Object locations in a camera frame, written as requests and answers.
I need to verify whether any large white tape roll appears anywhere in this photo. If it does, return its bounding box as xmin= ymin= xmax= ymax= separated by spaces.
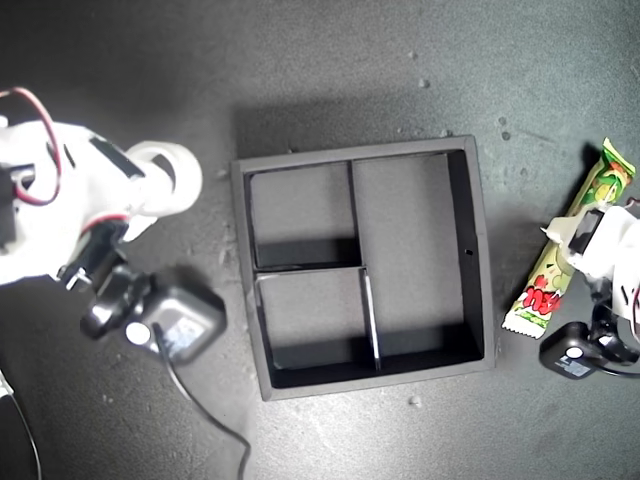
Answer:
xmin=124 ymin=140 xmax=204 ymax=219

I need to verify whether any green printed snack bar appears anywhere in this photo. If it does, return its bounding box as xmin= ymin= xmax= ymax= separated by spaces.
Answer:
xmin=500 ymin=136 xmax=637 ymax=342

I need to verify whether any black tray with wells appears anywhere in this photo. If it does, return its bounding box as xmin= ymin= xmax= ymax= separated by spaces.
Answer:
xmin=230 ymin=134 xmax=497 ymax=403

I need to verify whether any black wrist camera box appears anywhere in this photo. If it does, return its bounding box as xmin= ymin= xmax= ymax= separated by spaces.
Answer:
xmin=78 ymin=265 xmax=228 ymax=365
xmin=538 ymin=321 xmax=640 ymax=384

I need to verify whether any thin black cable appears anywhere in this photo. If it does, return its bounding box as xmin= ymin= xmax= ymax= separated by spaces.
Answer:
xmin=0 ymin=389 xmax=44 ymax=480

